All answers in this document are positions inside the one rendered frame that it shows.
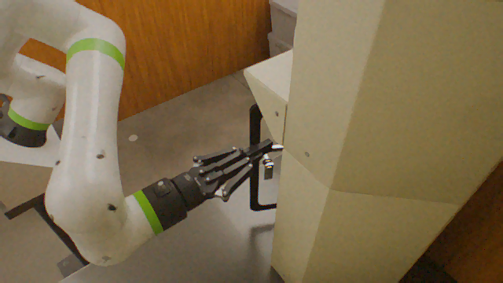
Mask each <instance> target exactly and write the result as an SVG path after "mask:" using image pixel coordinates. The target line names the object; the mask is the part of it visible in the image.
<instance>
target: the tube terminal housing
mask: <svg viewBox="0 0 503 283"><path fill-rule="evenodd" d="M292 57H293V63H292V77H291V83H290V91H289V99H288V112H287V119H286V127H285V141H284V148H283V153H282V161H281V174H280V182H279V189H278V197H277V210H276V218H275V225H274V239H273V246H272V253H271V261H270V265H271V266H272V267H273V268H274V269H275V270H276V271H277V272H278V273H279V274H280V276H281V277H282V278H283V279H284V281H285V282H286V283H399V281H400V280H401V279H402V278H403V277H404V275H405V274H406V273H407V272H408V271H409V270H410V269H411V267H412V266H413V264H414V263H415V262H416V261H417V260H418V259H419V258H420V257H421V256H422V254H423V253H424V252H425V251H426V249H427V248H428V247H429V246H430V245H431V244H432V243H433V242H434V241H435V239H436V238H437V236H438V235H439V234H440V233H441V232H442V231H443V230H444V228H445V227H446V226H447V225H448V224H449V222H450V221H451V220H452V219H453V218H454V217H455V216H456V214H457V213H458V212H459V211H460V210H461V208H462V207H463V206H464V205H465V204H466V202H467V201H468V200H469V199H470V198H471V196H472V195H474V194H475V192H476V190H477V189H478V188H479V187H480V186H481V185H482V184H483V182H484V181H485V180H486V179H487V177H488V176H489V175H490V174H491V173H492V172H493V171H494V170H495V169H496V168H497V165H498V164H499V163H500V162H501V161H502V160H503V0H299V6H298V13H297V21H296V33H295V41H294V49H293V55H292Z"/></svg>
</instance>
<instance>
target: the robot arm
mask: <svg viewBox="0 0 503 283"><path fill-rule="evenodd" d="M30 38H32V39H37V40H39V41H41V42H44V43H46V44H48V45H49V46H52V47H54V48H56V49H58V50H60V51H62V52H63V53H66V67H65V74H64V73H63V72H61V71H59V70H57V69H55V68H53V67H51V66H49V65H47V64H44V63H42V62H39V61H34V60H32V59H30V58H29V57H25V56H24V55H22V54H19V53H18V51H19V49H20V48H21V47H22V45H23V44H25V42H26V41H27V40H29V39H30ZM125 46H126V45H125V36H124V34H123V32H122V30H121V28H120V27H119V26H117V25H116V24H115V23H114V22H113V21H112V20H110V19H109V18H107V17H105V16H103V15H101V14H99V13H96V12H94V11H91V10H90V9H88V8H86V7H84V6H81V5H80V4H78V3H77V2H75V1H74V0H0V93H2V94H1V95H0V99H1V101H2V103H3V106H2V107H1V108H0V136H2V137H3V138H4V139H6V141H8V142H11V143H13V144H15V145H19V146H23V147H25V148H32V149H37V148H41V147H43V146H44V145H45V143H46V141H47V137H46V132H47V130H48V128H49V126H50V125H51V124H53V122H54V120H55V119H56V118H57V116H58V114H59V112H60V109H61V107H62V105H63V104H64V102H65V101H66V102H65V114H64V125H63V130H62V135H61V142H60V145H59V149H58V155H57V160H56V163H55V166H54V169H53V172H52V174H51V177H50V181H49V183H48V186H47V188H46V193H45V206H46V211H47V213H48V215H49V217H50V218H51V219H52V220H53V221H54V222H55V223H56V224H57V225H58V226H59V227H61V228H62V230H63V231H65V232H66V233H67V234H68V235H69V237H70V238H71V239H72V240H73V242H74V243H75V244H76V246H77V248H78V250H79V252H80V253H81V255H82V256H83V257H84V259H85V260H86V261H88V262H89V263H92V264H94V265H97V266H114V265H116V264H119V263H121V262H123V261H124V260H125V259H127V258H128V257H129V256H130V255H131V254H132V253H135V252H136V251H137V250H138V249H139V248H140V247H141V246H142V245H143V244H144V243H145V242H147V241H149V240H150V239H152V238H153V237H155V236H156V235H158V234H161V233H163V232H164V231H165V230H167V229H169V228H171V227H172V226H174V225H175V224H177V223H179V222H181V221H182V220H183V219H186V218H187V217H188V211H191V210H193V209H194V208H196V207H198V206H200V205H201V204H202V203H203V202H205V200H208V199H213V198H215V197H219V198H222V199H223V202H227V201H228V199H229V197H230V195H231V193H233V192H234V191H235V190H236V189H237V188H238V187H239V186H240V185H241V184H242V183H244V182H245V181H246V180H247V179H248V178H250V177H251V176H252V175H253V172H254V165H253V164H255V163H257V162H258V161H260V160H261V159H262V158H263V155H265V154H267V153H268V152H270V151H272V148H273V142H272V141H271V140H270V139H269V138H267V139H266V140H265V141H262V142H261V143H260V144H258V145H256V146H254V145H252V146H248V147H247V148H245V149H243V148H242V147H240V148H239V149H237V148H236V146H231V147H229V148H226V149H221V150H219V151H217V152H214V153H209V154H207V155H204V156H194V157H193V167H191V168H190V169H189V171H188V172H183V173H181V174H180V175H177V176H176V177H174V178H172V179H170V180H169V179H168V178H161V179H160V180H158V181H156V182H154V183H153V184H151V185H149V186H146V187H145V188H143V189H140V190H139V191H137V192H136V193H134V194H132V195H130V196H128V197H126V198H125V197H124V195H123V190H122V186H121V181H120V175H119V164H118V155H117V140H116V128H117V114H118V107H119V96H120V93H121V88H122V83H123V72H124V65H125ZM7 95H8V96H10V97H12V101H9V99H8V97H7ZM233 177H234V178H233ZM231 178H233V179H232V180H231V181H230V182H229V183H226V185H225V187H222V188H221V189H220V187H221V185H222V184H224V183H225V182H226V181H228V180H230V179H231ZM219 189H220V190H219Z"/></svg>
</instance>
